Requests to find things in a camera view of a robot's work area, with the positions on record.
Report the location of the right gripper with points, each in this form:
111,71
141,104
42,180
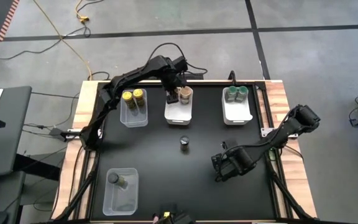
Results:
224,165

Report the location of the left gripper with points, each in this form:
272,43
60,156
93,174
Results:
172,81

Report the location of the onion seasoning tin yellow lid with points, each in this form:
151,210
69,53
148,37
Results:
138,94
128,97

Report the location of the spice jar with black lid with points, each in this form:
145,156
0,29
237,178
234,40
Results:
113,178
184,140

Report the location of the spice jar with green lid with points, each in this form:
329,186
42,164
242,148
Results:
243,91
232,91

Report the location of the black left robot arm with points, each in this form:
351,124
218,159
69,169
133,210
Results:
126,76

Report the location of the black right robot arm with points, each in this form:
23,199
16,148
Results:
303,118

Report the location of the white plastic bin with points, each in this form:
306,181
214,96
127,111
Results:
179,113
236,113

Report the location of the clear plastic bin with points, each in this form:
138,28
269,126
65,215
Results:
121,202
134,118

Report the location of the black clamp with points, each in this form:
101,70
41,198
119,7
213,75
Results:
232,77

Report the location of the black object with yellow tag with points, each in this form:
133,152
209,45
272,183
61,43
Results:
179,217

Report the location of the grey desk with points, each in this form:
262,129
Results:
8,146

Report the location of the black desk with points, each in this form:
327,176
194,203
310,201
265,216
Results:
5,193

